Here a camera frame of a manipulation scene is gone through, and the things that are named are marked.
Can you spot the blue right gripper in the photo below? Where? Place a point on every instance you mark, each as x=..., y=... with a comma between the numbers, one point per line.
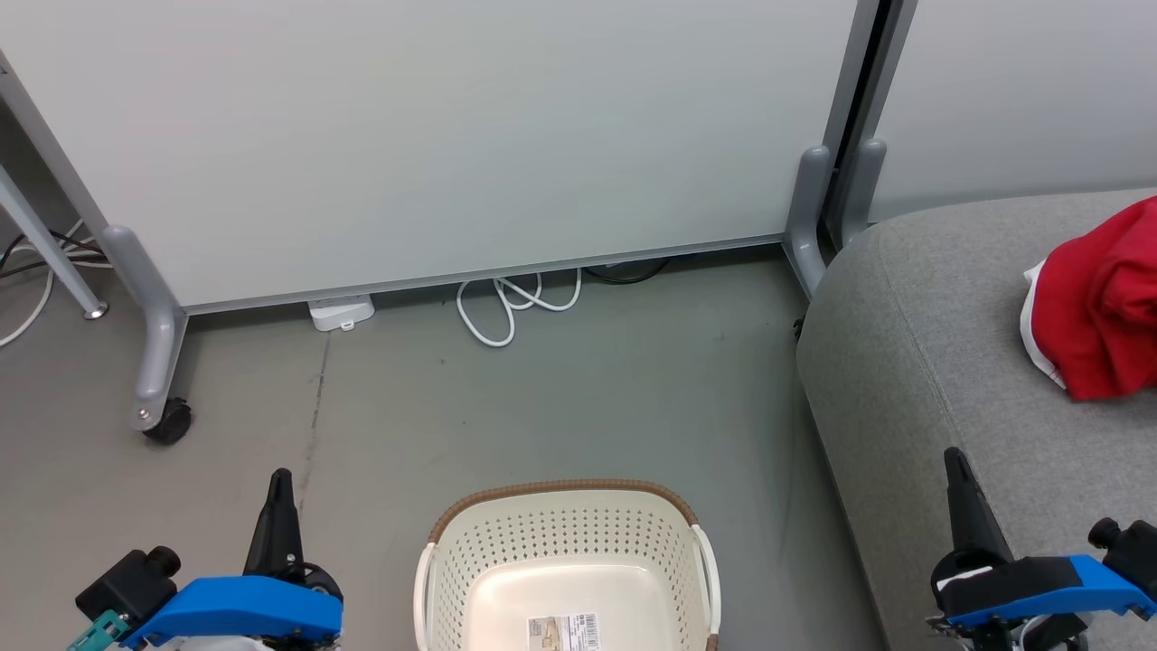
x=1039, y=588

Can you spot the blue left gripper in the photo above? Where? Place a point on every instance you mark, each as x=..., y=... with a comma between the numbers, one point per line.
x=244, y=610

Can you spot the red clothing item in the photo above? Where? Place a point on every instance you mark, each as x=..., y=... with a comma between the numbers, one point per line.
x=1103, y=307

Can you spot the cream perforated laundry basket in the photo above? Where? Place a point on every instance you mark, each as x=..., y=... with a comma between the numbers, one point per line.
x=560, y=542

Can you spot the large black caster wheel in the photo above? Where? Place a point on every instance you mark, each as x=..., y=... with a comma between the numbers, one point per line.
x=170, y=421

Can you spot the grey fabric sofa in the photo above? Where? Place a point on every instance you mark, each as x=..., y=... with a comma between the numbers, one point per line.
x=949, y=362

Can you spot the grey partition foot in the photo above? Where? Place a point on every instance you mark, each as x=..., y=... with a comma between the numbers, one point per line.
x=161, y=344
x=863, y=181
x=807, y=208

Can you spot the white power adapter box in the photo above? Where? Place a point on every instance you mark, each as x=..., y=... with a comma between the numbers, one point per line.
x=339, y=313

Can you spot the small black caster wheel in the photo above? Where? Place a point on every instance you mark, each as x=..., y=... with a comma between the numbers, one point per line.
x=799, y=329

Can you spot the barcode label sticker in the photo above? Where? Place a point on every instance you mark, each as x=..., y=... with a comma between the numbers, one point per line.
x=562, y=631

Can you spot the grey metal table leg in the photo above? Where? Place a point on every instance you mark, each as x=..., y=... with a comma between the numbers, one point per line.
x=45, y=244

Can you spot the narrow white partition panel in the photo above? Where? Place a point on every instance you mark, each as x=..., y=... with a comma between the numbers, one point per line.
x=1021, y=90

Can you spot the wide white partition panel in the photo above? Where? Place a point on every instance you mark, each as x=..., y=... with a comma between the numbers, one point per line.
x=452, y=136

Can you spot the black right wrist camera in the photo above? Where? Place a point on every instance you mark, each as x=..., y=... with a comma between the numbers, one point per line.
x=1125, y=542

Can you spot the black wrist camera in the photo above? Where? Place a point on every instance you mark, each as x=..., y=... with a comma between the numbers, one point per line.
x=126, y=583
x=1125, y=542

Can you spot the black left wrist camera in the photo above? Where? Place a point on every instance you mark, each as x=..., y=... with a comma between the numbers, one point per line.
x=126, y=583

